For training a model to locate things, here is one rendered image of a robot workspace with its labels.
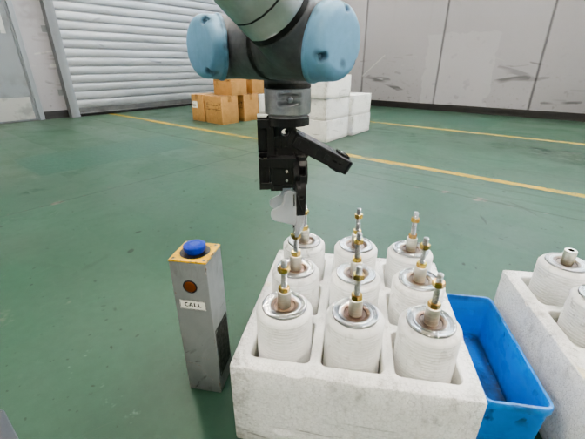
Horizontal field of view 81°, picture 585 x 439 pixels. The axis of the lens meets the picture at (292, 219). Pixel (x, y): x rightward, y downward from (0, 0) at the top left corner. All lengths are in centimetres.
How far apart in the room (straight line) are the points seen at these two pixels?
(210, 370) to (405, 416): 38
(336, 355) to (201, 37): 49
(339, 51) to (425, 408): 51
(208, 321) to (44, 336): 53
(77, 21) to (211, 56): 509
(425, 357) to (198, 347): 41
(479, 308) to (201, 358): 65
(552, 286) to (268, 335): 58
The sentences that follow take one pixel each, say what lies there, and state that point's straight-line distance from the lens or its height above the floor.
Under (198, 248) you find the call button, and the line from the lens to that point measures 63.
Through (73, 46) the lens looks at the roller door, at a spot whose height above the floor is 82.
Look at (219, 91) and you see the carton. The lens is 429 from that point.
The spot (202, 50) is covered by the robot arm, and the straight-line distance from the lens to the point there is 48.
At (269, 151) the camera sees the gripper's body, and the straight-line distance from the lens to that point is 58.
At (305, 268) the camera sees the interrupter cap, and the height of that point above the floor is 25.
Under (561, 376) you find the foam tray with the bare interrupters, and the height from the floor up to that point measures 14.
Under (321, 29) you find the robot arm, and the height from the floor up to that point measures 65.
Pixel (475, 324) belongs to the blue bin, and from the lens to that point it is 99.
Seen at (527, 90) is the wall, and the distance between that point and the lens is 550.
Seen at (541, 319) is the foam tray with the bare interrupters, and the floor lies 18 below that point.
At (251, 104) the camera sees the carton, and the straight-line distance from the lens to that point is 436.
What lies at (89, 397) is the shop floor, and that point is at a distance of 90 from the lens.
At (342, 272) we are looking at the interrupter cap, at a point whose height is 25.
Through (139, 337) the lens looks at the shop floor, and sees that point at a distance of 99.
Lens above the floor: 62
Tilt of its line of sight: 24 degrees down
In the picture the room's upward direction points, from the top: straight up
